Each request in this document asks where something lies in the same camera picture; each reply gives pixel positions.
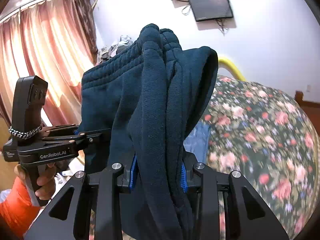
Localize dark teal fleece pants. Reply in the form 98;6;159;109
79;24;217;239

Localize orange sleeve forearm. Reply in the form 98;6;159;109
1;177;41;239

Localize pile of clothes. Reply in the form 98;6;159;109
97;35;133;63

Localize person left hand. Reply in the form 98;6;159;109
14;163;56;205

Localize pink orange curtain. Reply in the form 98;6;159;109
1;0;98;125

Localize floral bedspread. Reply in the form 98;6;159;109
197;75;319;239

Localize small wall monitor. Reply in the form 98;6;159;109
188;0;233;22

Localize folded blue jeans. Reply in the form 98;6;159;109
183;121;210;163

